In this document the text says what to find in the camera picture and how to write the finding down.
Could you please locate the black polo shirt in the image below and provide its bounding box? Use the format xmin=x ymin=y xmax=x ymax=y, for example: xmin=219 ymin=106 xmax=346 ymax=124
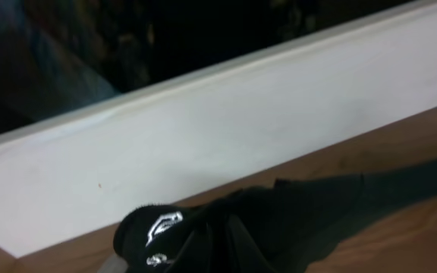
xmin=113 ymin=159 xmax=437 ymax=273

